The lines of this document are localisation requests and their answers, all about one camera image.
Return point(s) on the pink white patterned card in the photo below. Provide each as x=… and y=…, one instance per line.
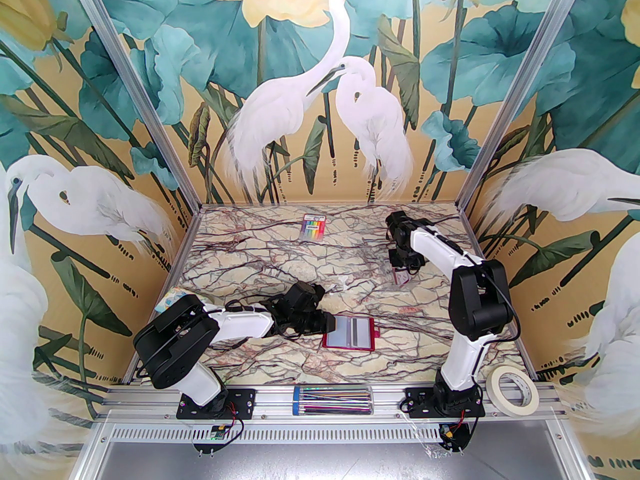
x=403, y=281

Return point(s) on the clear plastic card box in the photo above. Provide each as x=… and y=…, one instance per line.
x=414, y=284

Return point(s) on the red leather card holder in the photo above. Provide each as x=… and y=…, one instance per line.
x=345, y=348

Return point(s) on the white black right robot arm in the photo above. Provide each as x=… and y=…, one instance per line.
x=465, y=363

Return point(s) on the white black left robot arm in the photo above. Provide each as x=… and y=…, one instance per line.
x=240, y=323

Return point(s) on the clear case of coloured pens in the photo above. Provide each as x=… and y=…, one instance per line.
x=332, y=399

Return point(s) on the pack of coloured markers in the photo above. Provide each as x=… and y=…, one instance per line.
x=313, y=228

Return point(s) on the perforated metal strip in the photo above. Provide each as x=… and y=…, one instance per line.
x=325, y=433

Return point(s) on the grey metal sheet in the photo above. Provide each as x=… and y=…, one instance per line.
x=325, y=463

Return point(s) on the colourful patterned box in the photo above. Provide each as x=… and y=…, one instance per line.
x=170, y=299

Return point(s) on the small green circuit board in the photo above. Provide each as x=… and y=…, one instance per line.
x=217, y=433

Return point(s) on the yellow power connector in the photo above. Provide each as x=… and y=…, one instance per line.
x=449, y=433

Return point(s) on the masking tape roll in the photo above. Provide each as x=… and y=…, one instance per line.
x=500, y=398

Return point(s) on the aluminium front rail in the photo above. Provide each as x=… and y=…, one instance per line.
x=387, y=398

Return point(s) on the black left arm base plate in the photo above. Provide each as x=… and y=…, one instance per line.
x=240, y=402

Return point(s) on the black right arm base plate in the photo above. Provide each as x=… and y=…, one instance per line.
x=417, y=402

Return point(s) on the aluminium corner post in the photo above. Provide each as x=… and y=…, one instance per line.
x=138, y=88
x=518, y=88

